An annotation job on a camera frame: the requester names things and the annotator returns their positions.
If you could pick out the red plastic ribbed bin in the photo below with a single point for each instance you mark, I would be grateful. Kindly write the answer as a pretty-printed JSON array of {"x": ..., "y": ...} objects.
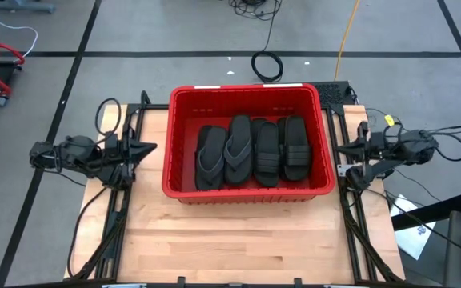
[{"x": 182, "y": 168}]

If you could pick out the black table edge clamp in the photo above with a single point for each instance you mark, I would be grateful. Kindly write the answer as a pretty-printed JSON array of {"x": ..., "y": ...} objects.
[
  {"x": 297, "y": 282},
  {"x": 181, "y": 281}
]

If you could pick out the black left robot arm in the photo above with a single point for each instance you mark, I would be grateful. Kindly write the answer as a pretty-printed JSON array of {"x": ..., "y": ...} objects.
[{"x": 78, "y": 150}]

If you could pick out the grey furniture base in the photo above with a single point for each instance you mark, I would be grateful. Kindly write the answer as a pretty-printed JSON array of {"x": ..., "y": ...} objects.
[{"x": 22, "y": 6}]

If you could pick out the black desk foot bar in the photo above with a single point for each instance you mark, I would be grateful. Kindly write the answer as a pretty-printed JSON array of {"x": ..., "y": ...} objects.
[{"x": 434, "y": 210}]

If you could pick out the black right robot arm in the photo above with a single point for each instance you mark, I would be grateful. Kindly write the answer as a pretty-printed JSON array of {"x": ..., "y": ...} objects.
[{"x": 414, "y": 144}]

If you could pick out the black perforated electronics box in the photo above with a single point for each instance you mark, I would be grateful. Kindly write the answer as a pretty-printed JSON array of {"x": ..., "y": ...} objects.
[{"x": 330, "y": 94}]

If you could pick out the white paper sheet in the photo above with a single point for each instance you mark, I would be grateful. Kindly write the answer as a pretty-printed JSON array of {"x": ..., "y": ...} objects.
[{"x": 414, "y": 240}]

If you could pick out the black rubber slide sandal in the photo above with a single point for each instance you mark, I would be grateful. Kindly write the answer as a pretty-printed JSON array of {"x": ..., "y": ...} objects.
[
  {"x": 296, "y": 152},
  {"x": 266, "y": 160}
]

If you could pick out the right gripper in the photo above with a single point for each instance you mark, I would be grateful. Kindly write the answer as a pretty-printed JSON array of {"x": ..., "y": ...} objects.
[{"x": 372, "y": 144}]

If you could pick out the silver base bracket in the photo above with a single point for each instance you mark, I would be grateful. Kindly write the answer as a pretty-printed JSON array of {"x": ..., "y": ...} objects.
[{"x": 343, "y": 169}]

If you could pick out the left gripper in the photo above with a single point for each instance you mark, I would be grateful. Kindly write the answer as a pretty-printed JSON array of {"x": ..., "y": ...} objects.
[{"x": 119, "y": 152}]

